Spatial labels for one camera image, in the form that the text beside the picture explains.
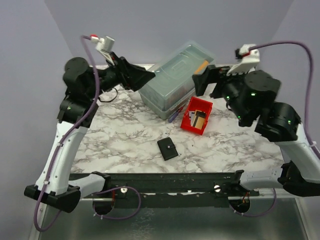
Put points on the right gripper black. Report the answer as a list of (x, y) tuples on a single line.
[(210, 74)]

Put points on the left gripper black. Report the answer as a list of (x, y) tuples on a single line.
[(133, 76)]

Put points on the red plastic bin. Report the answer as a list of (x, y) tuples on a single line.
[(196, 104)]

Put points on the stack of credit cards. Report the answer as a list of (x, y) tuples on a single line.
[(197, 119)]

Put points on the black card holder wallet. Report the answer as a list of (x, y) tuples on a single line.
[(167, 148)]

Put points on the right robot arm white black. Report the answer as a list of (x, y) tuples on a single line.
[(251, 97)]

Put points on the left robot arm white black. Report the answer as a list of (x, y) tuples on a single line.
[(76, 112)]

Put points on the orange tool inside box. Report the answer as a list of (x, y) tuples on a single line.
[(201, 67)]

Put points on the clear plastic storage box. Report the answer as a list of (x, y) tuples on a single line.
[(172, 85)]

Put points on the blue red screwdriver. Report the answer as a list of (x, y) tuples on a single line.
[(175, 114)]

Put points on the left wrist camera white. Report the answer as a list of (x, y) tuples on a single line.
[(104, 46)]

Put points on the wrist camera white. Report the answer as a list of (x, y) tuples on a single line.
[(247, 60), (104, 46)]

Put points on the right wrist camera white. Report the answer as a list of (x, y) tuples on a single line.
[(247, 60)]

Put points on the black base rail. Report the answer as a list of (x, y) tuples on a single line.
[(176, 190)]

